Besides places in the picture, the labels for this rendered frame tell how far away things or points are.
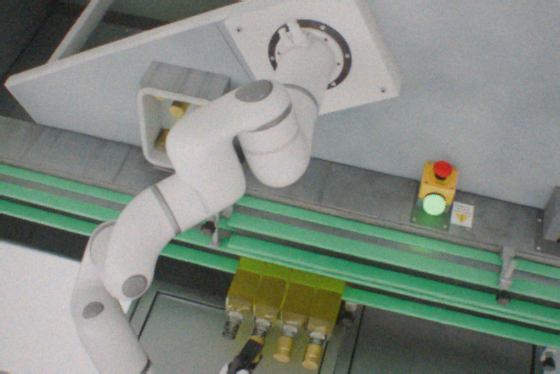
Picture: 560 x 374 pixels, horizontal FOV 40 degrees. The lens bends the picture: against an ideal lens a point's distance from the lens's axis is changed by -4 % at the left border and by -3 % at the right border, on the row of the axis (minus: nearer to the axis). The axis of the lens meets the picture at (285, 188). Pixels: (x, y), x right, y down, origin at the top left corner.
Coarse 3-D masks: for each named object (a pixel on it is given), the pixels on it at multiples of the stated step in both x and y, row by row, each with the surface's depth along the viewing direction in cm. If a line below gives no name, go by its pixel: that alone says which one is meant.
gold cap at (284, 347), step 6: (282, 336) 157; (282, 342) 157; (288, 342) 157; (294, 342) 158; (276, 348) 156; (282, 348) 156; (288, 348) 156; (276, 354) 155; (282, 354) 155; (288, 354) 155; (282, 360) 157; (288, 360) 156
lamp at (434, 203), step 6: (432, 192) 159; (426, 198) 159; (432, 198) 158; (438, 198) 157; (444, 198) 158; (426, 204) 158; (432, 204) 157; (438, 204) 157; (444, 204) 158; (426, 210) 159; (432, 210) 158; (438, 210) 158
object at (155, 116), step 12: (144, 96) 158; (168, 96) 155; (180, 96) 154; (144, 108) 160; (156, 108) 167; (168, 108) 168; (192, 108) 166; (144, 120) 162; (156, 120) 169; (168, 120) 171; (144, 132) 165; (156, 132) 171; (144, 144) 168; (156, 156) 172; (168, 156) 172
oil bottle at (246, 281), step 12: (240, 264) 167; (252, 264) 167; (264, 264) 168; (240, 276) 165; (252, 276) 165; (240, 288) 163; (252, 288) 163; (228, 300) 161; (240, 300) 161; (252, 300) 162; (228, 312) 162; (240, 312) 161
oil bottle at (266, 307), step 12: (276, 264) 168; (264, 276) 165; (276, 276) 166; (288, 276) 166; (264, 288) 163; (276, 288) 164; (264, 300) 162; (276, 300) 162; (252, 312) 161; (264, 312) 160; (276, 312) 160
